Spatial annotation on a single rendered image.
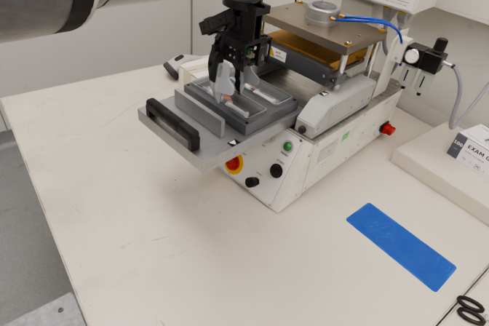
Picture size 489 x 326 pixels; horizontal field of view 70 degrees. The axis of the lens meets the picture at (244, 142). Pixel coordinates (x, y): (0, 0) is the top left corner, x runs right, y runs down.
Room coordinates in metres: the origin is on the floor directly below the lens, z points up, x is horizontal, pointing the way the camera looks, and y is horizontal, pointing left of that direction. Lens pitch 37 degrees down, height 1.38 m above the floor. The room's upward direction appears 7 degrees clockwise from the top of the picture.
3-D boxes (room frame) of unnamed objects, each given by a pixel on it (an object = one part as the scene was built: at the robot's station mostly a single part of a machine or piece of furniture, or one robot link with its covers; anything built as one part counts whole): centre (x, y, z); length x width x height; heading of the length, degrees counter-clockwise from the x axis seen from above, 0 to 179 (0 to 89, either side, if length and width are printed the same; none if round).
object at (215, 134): (0.65, 0.05, 0.97); 0.30 x 0.22 x 0.08; 138
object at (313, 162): (0.86, -0.16, 0.84); 0.53 x 0.37 x 0.17; 138
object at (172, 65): (1.22, 0.24, 0.79); 0.20 x 0.08 x 0.08; 131
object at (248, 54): (0.63, 0.03, 1.15); 0.09 x 0.08 x 0.12; 48
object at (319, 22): (0.89, -0.19, 1.08); 0.31 x 0.24 x 0.13; 48
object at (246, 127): (0.69, 0.02, 0.98); 0.20 x 0.17 x 0.03; 48
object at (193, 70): (1.12, 0.15, 0.80); 0.19 x 0.13 x 0.09; 131
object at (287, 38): (0.87, -0.16, 1.07); 0.22 x 0.17 x 0.10; 48
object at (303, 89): (0.91, -0.17, 0.93); 0.46 x 0.35 x 0.01; 138
